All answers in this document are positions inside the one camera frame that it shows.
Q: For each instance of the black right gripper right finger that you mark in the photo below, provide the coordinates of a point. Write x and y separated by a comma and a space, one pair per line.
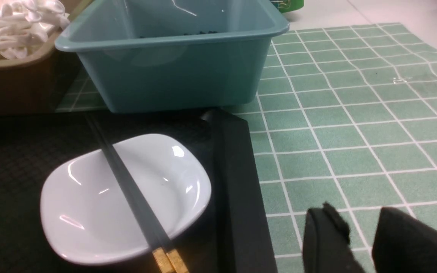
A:
403, 244

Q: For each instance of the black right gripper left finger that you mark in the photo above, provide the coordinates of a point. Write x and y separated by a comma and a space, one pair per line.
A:
326, 243

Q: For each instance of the black chopstick gold tip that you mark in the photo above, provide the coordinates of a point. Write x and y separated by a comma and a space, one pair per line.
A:
137, 193
127, 185

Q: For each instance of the black plastic serving tray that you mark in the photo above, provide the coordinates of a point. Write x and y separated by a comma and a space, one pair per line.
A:
231, 237

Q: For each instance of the green checkered table mat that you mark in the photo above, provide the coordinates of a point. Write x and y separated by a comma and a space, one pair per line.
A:
345, 115

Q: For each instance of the small white square dish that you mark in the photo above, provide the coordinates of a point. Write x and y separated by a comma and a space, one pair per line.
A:
86, 218

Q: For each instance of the green container at back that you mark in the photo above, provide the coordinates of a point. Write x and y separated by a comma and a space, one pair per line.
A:
285, 6

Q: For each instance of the teal plastic chopstick bin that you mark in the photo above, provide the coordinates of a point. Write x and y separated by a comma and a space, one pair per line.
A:
156, 55

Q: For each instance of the brown plastic spoon bin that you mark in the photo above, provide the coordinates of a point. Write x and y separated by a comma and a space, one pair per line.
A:
37, 83

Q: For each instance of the pile of white spoons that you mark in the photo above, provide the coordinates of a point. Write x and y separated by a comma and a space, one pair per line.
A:
25, 25

